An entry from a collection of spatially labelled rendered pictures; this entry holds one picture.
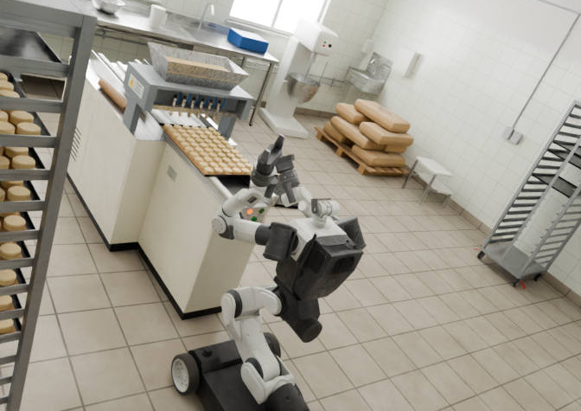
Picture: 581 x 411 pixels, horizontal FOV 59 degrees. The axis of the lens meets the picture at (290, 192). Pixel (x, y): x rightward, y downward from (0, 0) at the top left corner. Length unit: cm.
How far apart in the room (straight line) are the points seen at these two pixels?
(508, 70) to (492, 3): 88
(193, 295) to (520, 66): 476
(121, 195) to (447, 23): 513
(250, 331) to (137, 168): 121
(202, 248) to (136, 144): 74
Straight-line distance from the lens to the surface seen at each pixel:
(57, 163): 133
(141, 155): 314
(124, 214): 334
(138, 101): 306
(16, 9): 116
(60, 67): 126
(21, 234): 146
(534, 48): 650
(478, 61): 682
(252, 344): 262
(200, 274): 291
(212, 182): 274
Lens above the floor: 209
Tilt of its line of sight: 24 degrees down
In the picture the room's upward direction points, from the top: 23 degrees clockwise
